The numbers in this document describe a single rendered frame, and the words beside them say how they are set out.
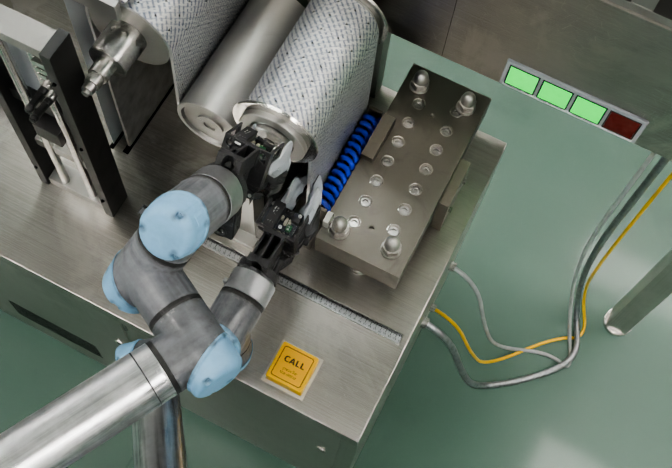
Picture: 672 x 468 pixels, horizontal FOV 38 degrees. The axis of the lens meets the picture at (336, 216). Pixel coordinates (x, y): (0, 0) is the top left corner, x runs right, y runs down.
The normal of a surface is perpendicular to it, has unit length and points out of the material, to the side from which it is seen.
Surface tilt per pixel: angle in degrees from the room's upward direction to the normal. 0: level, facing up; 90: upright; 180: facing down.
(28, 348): 0
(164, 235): 50
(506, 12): 90
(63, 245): 0
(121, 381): 5
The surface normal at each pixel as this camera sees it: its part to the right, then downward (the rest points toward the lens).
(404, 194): 0.05, -0.40
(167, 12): 0.68, 0.04
